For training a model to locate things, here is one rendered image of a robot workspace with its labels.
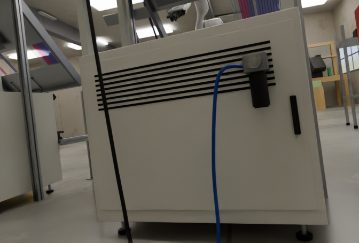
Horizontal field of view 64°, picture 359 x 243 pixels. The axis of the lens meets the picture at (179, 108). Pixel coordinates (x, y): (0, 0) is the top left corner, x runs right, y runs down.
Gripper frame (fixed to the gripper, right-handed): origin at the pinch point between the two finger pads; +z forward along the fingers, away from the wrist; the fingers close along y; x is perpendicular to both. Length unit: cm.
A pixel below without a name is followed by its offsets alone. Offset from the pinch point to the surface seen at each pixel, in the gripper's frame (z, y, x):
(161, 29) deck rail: 4.9, -8.0, 3.4
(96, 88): 86, -4, -6
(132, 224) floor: 103, -5, 43
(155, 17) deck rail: 6.3, -8.0, -4.4
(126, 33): 48.0, -6.0, -10.9
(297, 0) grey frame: 37, 63, -5
